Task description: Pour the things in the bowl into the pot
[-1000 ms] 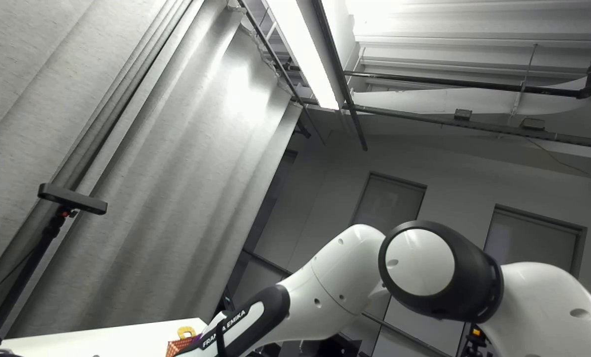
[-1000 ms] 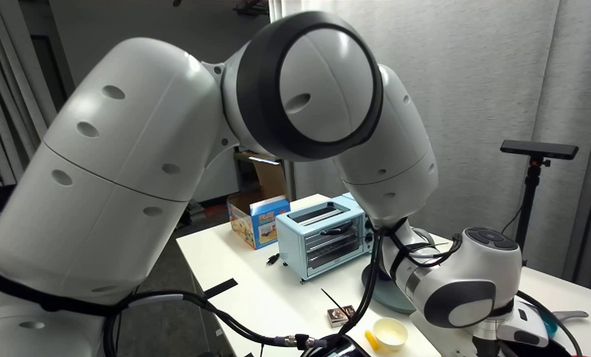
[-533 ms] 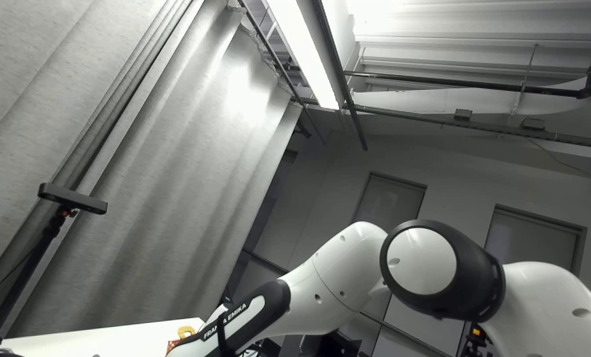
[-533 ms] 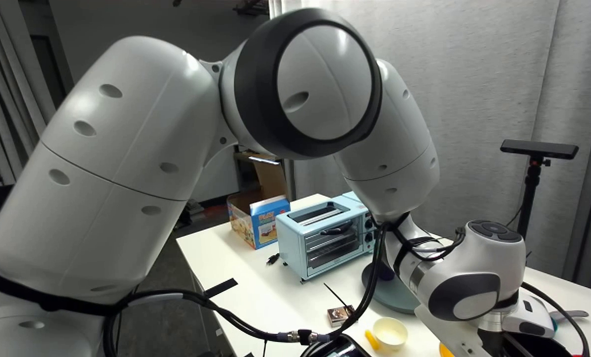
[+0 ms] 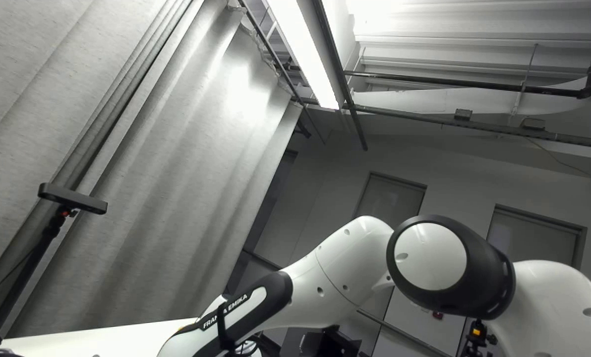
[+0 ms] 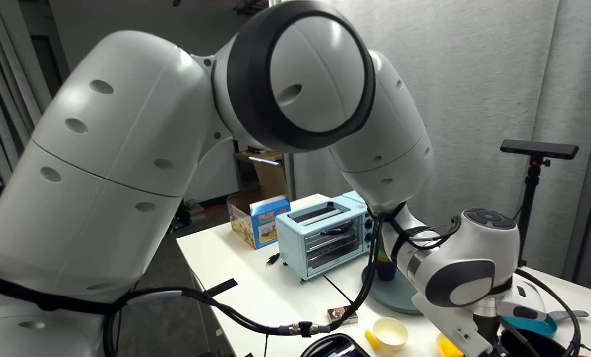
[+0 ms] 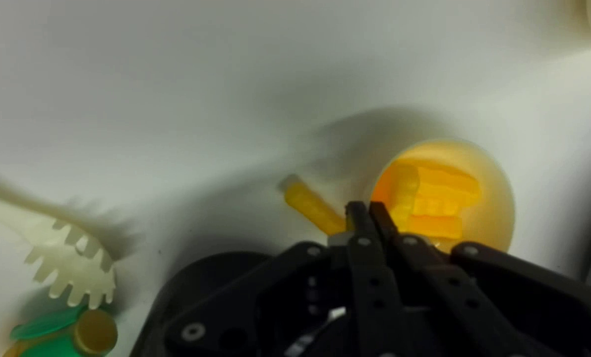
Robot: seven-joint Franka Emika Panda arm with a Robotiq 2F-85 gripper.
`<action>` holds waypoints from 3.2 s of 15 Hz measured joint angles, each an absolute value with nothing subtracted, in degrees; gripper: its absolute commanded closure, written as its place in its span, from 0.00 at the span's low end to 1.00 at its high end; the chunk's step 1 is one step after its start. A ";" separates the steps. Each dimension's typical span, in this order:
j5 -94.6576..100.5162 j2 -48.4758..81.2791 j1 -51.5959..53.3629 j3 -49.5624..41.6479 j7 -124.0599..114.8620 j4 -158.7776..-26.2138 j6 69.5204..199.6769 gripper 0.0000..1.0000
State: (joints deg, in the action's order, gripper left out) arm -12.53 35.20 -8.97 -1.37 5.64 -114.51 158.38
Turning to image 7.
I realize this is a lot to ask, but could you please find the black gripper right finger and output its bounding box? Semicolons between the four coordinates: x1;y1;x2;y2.
368;201;591;357

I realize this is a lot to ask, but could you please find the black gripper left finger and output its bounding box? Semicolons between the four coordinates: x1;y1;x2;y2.
164;201;406;357

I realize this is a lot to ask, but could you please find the yellow crinkle toy fry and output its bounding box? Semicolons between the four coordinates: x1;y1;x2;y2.
275;173;347;239

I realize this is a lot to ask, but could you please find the green toy corn cob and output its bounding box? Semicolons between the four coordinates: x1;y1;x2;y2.
3;304;120;357

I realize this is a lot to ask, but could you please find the yellow toy fries pile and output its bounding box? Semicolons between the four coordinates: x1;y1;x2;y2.
384;157;481;253

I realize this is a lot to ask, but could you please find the cream pasta spoon blue handle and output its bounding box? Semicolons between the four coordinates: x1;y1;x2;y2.
0;165;120;312

